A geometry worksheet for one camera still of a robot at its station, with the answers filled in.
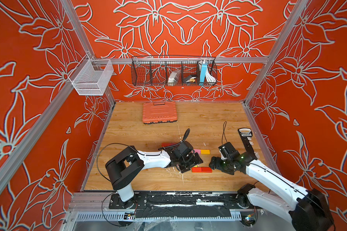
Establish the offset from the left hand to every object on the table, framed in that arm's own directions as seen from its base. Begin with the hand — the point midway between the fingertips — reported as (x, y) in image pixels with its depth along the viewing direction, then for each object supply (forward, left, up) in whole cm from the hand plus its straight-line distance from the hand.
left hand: (200, 165), depth 81 cm
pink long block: (+12, 0, -7) cm, 14 cm away
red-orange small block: (-1, +2, -4) cm, 4 cm away
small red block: (+15, +22, -5) cm, 27 cm away
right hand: (0, -7, -1) cm, 7 cm away
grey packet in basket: (+45, +19, +27) cm, 56 cm away
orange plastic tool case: (+38, +34, 0) cm, 51 cm away
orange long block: (+11, -4, -4) cm, 12 cm away
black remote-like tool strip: (+25, -34, -3) cm, 42 cm away
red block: (-1, -4, -4) cm, 6 cm away
